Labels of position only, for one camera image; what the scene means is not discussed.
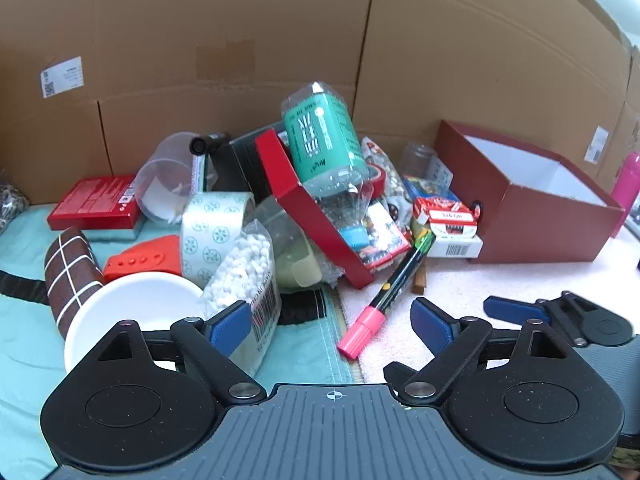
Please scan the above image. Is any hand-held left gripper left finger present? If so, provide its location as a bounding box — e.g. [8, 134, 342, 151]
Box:
[87, 301, 265, 405]

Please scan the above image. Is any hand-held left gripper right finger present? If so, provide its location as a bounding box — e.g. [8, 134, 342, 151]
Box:
[397, 297, 576, 405]

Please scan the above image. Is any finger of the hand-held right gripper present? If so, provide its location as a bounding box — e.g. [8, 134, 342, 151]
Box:
[483, 290, 587, 347]
[383, 361, 419, 387]

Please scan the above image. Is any black marker pink cap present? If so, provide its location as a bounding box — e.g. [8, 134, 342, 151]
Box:
[337, 230, 435, 360]

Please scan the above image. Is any red-brown cardboard storage box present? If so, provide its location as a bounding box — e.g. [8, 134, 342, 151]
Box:
[433, 119, 626, 265]

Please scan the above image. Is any clear plastic container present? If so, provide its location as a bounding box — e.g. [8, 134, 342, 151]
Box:
[254, 195, 325, 290]

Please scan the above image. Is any pale pink fleece cloth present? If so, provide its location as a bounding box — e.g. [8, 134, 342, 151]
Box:
[338, 235, 640, 387]

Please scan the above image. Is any bag of white pellets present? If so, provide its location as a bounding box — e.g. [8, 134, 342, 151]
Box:
[199, 219, 281, 377]

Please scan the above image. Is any white green medicine box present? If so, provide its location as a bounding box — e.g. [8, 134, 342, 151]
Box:
[426, 232, 485, 260]

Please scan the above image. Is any green patterned tape roll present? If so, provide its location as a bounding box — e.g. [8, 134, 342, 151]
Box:
[179, 191, 257, 291]

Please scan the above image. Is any colourful printed card packet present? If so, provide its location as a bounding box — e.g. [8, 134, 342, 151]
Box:
[357, 199, 414, 270]

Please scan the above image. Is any white bowl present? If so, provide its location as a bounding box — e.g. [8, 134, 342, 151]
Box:
[63, 272, 206, 377]

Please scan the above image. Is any blue red playing card box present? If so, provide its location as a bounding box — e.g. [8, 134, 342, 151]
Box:
[402, 175, 479, 239]

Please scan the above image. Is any red open box lid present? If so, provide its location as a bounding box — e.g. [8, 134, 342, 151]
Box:
[254, 128, 376, 290]

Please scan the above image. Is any white green printed tube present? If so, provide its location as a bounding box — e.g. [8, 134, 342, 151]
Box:
[191, 152, 207, 195]

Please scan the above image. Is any red tape roll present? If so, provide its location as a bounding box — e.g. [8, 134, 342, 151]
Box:
[367, 162, 389, 199]

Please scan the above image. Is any clear plastic cup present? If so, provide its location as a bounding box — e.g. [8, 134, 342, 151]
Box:
[134, 132, 207, 226]

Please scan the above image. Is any printed snack bag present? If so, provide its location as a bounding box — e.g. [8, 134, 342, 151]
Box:
[360, 136, 417, 227]

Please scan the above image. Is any small clear jar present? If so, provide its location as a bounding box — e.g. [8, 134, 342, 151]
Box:
[399, 142, 437, 179]

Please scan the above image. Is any pink bottle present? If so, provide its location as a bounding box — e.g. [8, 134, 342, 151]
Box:
[610, 151, 640, 239]

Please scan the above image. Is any brown checkered tube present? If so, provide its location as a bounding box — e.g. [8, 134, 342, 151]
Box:
[43, 227, 105, 339]

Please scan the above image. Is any flat red box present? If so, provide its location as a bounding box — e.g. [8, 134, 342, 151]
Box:
[47, 174, 144, 234]

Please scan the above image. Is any black flashlight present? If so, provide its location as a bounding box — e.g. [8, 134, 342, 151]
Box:
[188, 132, 229, 156]

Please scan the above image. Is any clear bottle green label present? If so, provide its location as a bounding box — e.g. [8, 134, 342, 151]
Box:
[280, 81, 375, 251]

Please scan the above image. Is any teal printed mat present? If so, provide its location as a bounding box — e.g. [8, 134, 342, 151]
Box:
[0, 202, 362, 480]

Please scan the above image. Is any pile of metal rings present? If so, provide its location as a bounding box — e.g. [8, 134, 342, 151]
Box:
[0, 182, 32, 235]

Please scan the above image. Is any brown cardboard backdrop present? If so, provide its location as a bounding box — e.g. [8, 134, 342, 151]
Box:
[0, 0, 640, 211]

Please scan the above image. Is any orange silicone strap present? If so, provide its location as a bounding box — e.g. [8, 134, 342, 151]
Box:
[102, 234, 182, 282]

